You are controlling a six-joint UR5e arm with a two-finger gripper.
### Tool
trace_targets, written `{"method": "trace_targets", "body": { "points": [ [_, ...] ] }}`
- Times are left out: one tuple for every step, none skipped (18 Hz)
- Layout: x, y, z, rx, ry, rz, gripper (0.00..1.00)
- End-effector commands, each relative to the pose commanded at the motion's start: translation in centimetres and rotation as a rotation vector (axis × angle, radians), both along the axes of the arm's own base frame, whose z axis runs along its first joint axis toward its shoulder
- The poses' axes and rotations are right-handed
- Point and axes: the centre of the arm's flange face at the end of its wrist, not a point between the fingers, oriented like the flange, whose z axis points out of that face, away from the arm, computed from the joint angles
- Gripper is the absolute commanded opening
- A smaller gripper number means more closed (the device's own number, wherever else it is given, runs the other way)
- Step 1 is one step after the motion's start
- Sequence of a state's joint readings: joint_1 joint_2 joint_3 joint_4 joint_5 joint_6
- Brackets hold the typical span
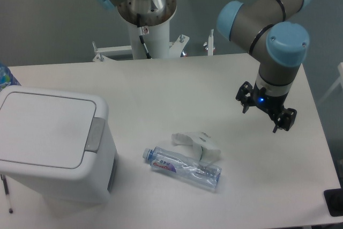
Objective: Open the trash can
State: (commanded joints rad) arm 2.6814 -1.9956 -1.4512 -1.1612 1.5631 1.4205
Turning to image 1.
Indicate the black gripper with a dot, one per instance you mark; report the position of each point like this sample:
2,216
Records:
250,96

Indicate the white push-lid trash can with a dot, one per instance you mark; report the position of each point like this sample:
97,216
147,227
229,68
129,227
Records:
58,143

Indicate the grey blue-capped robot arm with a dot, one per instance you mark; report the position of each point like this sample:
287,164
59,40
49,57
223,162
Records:
262,29

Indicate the crumpled white paper tissue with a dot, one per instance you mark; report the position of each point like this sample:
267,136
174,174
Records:
205,148

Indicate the crushed clear plastic bottle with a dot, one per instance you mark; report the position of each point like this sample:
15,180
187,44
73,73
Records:
198,173

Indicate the black device at edge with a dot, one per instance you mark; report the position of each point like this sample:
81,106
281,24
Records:
333,198

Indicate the black and white pen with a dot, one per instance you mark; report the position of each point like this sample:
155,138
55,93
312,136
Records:
7,193

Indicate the white frame at right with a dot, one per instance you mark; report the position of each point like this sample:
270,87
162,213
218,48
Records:
336,83

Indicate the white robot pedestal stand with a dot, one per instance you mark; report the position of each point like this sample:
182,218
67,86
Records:
148,23

